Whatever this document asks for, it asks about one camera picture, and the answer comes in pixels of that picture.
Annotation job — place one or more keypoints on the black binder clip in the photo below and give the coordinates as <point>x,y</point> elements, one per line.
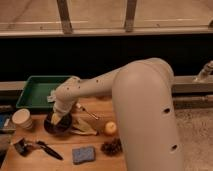
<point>21,147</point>

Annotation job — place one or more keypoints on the blue box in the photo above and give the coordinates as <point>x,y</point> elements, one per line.
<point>6,124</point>

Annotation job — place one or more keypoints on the blue sponge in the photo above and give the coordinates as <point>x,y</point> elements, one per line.
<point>83,154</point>

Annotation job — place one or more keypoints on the green plastic tray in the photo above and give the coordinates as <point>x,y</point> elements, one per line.
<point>37,89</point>

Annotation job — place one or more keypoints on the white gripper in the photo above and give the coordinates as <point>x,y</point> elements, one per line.
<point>62,108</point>

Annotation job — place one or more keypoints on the black handled brush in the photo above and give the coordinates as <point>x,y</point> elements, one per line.
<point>49,150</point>

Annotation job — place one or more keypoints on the dark purple bowl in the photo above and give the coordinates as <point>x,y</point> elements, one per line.
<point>60,128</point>

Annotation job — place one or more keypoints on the white paper cup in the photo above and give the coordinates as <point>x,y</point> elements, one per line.
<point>23,119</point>

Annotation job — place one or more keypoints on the yellow apple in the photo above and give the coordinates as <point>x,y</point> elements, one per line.
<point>110,128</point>

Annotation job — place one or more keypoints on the brown pine cone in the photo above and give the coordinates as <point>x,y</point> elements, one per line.
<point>112,148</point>

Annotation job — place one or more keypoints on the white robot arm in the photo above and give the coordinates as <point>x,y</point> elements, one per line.
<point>142,101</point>

